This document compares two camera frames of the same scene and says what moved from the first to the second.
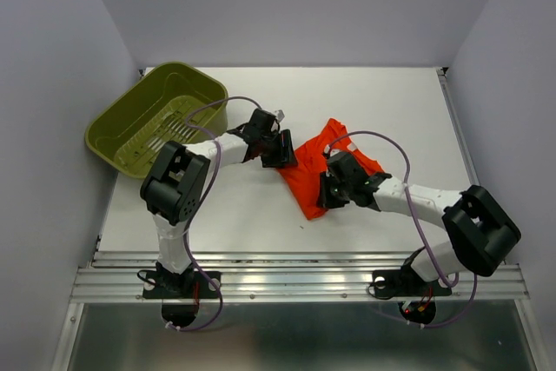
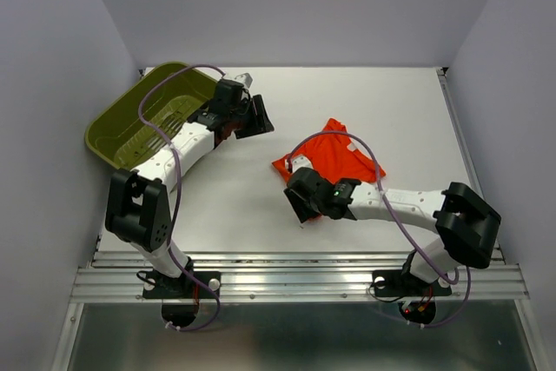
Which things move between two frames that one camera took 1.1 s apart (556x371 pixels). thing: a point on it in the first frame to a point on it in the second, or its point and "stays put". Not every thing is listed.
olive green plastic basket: x=171 y=102 stays put
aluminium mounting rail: x=281 y=276 stays put
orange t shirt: x=302 y=180 stays put
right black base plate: x=405 y=282 stays put
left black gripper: x=284 y=155 to x=263 y=125
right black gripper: x=324 y=199 to x=301 y=209
